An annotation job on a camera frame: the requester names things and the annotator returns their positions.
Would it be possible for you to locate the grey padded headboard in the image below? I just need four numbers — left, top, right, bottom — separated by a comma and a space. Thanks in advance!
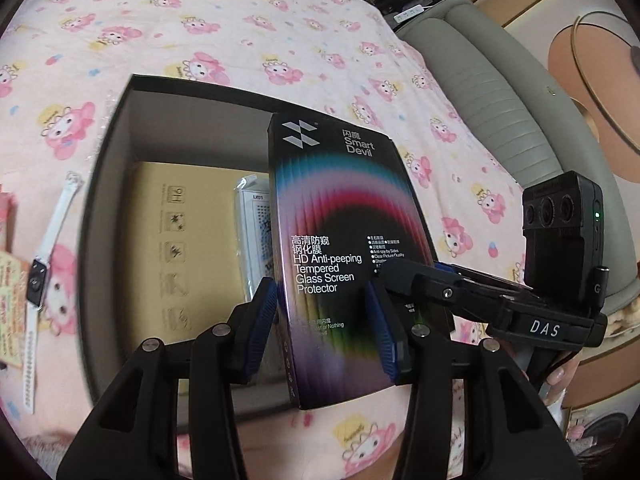
395, 0, 640, 311

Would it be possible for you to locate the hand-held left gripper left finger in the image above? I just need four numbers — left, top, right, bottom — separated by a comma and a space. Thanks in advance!
56, 277, 280, 480

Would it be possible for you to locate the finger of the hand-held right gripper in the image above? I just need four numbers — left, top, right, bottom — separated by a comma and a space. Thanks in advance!
434, 261, 522, 298
377, 258, 505, 329

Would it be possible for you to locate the person's right hand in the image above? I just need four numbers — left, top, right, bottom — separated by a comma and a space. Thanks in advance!
542, 359, 581, 400

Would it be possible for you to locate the clear bubble wrap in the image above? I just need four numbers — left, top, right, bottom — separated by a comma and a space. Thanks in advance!
92, 87, 128, 171

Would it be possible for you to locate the black screen protector box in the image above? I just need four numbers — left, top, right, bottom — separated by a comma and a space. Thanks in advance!
266, 111, 453, 410

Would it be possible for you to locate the pink printed blanket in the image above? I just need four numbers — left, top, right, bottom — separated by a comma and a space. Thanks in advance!
0, 0, 566, 480

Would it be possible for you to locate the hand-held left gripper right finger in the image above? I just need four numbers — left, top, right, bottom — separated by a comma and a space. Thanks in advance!
364, 280, 583, 480

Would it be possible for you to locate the black cardboard box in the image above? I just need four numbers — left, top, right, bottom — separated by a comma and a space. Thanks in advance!
77, 74, 401, 418

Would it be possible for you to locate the white smartwatch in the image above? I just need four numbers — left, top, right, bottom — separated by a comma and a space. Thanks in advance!
17, 171, 83, 416

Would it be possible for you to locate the red printed packet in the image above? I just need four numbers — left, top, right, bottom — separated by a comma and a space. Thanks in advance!
0, 182, 28, 361

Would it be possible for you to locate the cartoon bead kit packet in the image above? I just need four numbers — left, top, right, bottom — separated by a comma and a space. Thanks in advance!
234, 172, 276, 306

